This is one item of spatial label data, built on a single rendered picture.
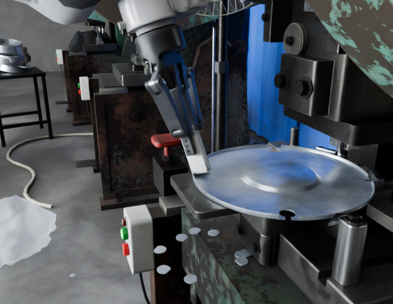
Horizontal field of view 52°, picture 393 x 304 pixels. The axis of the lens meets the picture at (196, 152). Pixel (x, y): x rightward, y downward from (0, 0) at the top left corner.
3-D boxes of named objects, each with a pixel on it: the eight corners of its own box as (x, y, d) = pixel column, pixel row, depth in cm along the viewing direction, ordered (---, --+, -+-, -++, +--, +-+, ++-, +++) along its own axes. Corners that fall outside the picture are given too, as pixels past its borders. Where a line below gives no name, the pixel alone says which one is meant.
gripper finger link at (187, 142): (188, 123, 65) (179, 128, 62) (197, 152, 66) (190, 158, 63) (180, 125, 65) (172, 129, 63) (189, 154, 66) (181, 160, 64)
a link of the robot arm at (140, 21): (105, 5, 60) (118, 41, 61) (176, -28, 54) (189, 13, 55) (148, 4, 70) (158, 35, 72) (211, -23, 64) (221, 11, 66)
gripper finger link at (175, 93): (177, 63, 62) (173, 64, 61) (198, 133, 64) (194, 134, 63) (157, 70, 64) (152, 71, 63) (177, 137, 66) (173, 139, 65)
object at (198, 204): (196, 291, 60) (196, 210, 55) (170, 242, 72) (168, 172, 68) (336, 257, 68) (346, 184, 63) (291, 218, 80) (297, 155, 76)
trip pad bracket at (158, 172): (165, 243, 95) (163, 166, 88) (155, 224, 104) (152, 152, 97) (189, 239, 97) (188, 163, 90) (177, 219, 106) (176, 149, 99)
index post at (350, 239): (343, 288, 52) (352, 222, 49) (328, 274, 55) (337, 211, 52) (360, 283, 53) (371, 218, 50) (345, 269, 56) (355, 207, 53)
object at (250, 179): (348, 151, 79) (349, 147, 79) (402, 227, 52) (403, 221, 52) (202, 145, 82) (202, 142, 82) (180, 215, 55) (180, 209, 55)
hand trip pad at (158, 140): (157, 173, 93) (155, 142, 90) (150, 164, 98) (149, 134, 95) (185, 169, 95) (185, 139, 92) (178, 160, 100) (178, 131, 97)
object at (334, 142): (343, 151, 67) (346, 129, 65) (325, 142, 71) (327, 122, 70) (358, 149, 68) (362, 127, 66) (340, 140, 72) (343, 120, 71)
